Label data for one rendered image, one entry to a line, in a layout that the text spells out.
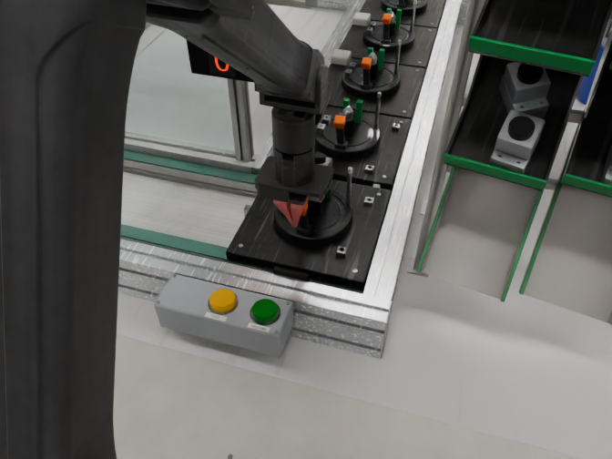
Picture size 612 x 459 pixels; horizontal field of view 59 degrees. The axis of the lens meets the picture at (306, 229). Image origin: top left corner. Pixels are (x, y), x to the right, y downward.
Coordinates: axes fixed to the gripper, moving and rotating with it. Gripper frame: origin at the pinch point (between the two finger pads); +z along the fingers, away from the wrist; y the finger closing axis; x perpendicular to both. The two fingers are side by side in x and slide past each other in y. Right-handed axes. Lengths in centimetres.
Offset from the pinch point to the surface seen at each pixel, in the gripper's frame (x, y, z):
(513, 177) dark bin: -1.1, -28.9, -14.3
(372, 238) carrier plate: -8.5, -11.3, 8.8
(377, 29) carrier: -87, 3, 6
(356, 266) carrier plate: -1.3, -10.0, 8.8
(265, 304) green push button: 10.5, 1.7, 8.7
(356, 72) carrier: -61, 4, 7
